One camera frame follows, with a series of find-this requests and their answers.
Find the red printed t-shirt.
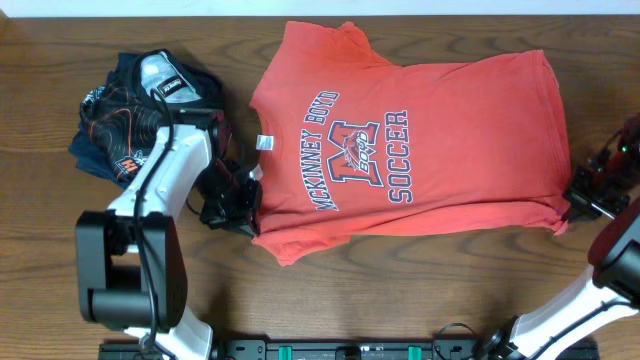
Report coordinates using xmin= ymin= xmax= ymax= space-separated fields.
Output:
xmin=250 ymin=21 xmax=571 ymax=266

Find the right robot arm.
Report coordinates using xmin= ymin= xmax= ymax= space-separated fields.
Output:
xmin=473 ymin=115 xmax=639 ymax=359

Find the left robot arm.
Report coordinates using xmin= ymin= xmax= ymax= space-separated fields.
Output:
xmin=75 ymin=108 xmax=262 ymax=359

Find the folded navy blue garment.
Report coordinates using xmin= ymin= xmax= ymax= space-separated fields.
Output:
xmin=68 ymin=52 xmax=229 ymax=191

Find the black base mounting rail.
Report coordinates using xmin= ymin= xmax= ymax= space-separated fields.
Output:
xmin=97 ymin=338 xmax=601 ymax=360

